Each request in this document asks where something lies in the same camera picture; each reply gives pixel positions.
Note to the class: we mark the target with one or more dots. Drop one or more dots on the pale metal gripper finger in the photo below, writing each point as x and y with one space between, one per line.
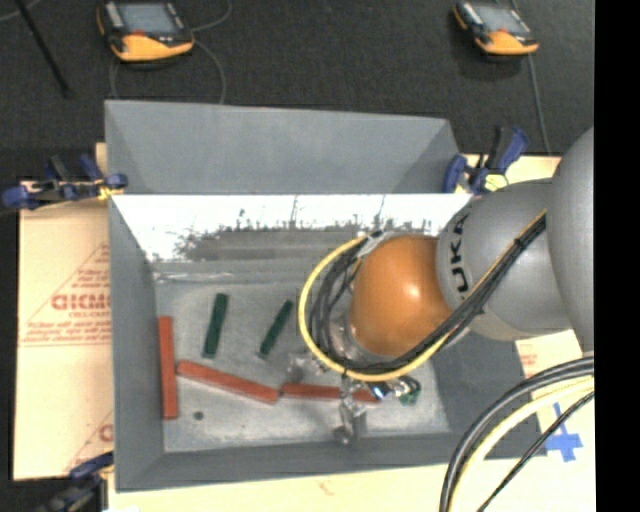
351 422
303 366

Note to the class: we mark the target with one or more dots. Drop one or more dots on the red-brown flat block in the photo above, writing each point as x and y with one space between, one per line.
310 391
168 367
227 382

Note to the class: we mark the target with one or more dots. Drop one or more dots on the dark green flat block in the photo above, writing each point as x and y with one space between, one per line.
215 325
276 328

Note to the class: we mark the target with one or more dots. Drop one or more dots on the grey metal bin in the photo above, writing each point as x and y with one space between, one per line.
280 150

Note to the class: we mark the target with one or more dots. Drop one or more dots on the brown cardboard board, red print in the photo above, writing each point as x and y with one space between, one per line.
60 350

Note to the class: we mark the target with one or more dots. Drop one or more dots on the black cylinder on white bracket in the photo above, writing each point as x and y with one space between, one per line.
386 390

